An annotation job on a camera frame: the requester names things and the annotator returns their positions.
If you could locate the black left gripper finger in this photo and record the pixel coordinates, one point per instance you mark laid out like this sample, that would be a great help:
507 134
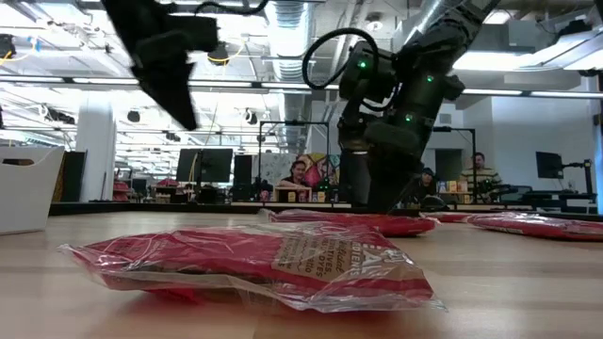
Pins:
169 94

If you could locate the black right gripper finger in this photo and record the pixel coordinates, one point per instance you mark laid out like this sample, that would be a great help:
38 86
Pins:
405 174
382 188

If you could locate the red popcorn bag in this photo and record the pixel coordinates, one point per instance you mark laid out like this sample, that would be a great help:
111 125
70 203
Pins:
400 225
443 217
542 227
212 259

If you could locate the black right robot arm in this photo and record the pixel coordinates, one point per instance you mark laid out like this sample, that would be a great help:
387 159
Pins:
433 56

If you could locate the black background robot arm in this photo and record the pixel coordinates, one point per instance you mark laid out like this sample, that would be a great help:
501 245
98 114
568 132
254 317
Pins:
494 190

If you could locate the black monitor on arm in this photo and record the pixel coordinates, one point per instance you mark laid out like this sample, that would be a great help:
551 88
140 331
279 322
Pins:
549 165

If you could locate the person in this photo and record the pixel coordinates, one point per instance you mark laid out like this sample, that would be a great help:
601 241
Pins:
428 181
297 174
480 172

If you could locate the dark grey cabinet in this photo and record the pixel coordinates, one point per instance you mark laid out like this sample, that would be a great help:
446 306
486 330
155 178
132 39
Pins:
353 179

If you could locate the black ceiling spotlight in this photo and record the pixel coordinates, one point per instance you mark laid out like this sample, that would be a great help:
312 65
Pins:
133 116
61 117
251 117
172 136

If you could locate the yellow boxes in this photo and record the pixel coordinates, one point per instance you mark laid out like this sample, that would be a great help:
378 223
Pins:
450 186

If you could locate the colourful mural panel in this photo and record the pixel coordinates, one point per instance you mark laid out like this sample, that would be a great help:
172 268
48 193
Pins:
320 169

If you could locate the overhead light bar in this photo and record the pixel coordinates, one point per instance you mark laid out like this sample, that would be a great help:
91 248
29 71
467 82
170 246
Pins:
235 85

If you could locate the black monitor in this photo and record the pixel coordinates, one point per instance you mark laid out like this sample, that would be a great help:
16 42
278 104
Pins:
189 165
217 165

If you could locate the wooden box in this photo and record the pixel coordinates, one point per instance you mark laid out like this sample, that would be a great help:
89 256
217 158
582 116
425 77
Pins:
292 194

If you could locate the white building column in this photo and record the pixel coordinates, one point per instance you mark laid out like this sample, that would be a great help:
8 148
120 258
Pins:
96 160

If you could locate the black cabinet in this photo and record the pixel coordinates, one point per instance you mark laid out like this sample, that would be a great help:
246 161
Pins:
243 172

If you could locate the red background object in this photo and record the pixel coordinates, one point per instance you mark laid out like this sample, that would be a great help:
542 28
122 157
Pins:
121 190

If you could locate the round ceiling fixture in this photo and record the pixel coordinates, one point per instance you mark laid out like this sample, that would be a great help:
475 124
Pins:
374 21

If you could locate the patterned dark divider panel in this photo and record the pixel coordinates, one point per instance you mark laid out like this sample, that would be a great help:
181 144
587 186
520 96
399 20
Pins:
73 176

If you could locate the black overhead device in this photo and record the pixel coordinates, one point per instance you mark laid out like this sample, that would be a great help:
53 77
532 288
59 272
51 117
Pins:
5 46

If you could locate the dark desk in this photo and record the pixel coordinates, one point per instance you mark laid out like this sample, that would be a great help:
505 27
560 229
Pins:
556 195

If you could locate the white plastic basket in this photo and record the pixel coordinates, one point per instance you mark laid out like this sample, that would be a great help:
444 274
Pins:
28 198

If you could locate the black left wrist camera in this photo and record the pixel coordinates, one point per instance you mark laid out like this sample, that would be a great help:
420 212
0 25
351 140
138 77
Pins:
188 35

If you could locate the grey wall vent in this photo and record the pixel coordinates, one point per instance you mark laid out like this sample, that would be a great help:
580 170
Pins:
446 118

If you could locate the black stand frame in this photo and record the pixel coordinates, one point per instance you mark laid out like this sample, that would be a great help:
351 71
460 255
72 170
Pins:
452 128
292 123

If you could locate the black overhead camera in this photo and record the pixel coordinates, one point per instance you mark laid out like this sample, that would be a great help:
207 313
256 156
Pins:
222 57

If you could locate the black table edge rail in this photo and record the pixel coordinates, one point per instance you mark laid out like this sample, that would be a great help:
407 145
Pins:
188 207

